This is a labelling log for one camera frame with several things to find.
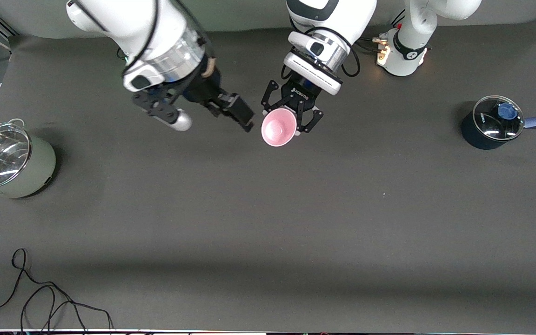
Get pink plastic cup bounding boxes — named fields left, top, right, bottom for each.
left=261, top=108, right=298, bottom=147

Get dark grey table mat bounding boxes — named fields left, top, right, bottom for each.
left=0, top=19, right=536, bottom=334

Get dark blue saucepan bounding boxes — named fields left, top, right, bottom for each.
left=461, top=95, right=536, bottom=150

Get glass lid blue knob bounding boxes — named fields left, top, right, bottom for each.
left=474, top=95, right=525, bottom=141

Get pale green cooking pot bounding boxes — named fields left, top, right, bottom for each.
left=0, top=118, right=57, bottom=201

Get glass pot lid beige knob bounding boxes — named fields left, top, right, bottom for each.
left=0, top=122, right=33, bottom=189

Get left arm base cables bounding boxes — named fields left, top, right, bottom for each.
left=357, top=9, right=406, bottom=53

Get thin black loose cable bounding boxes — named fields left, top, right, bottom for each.
left=0, top=248, right=114, bottom=332

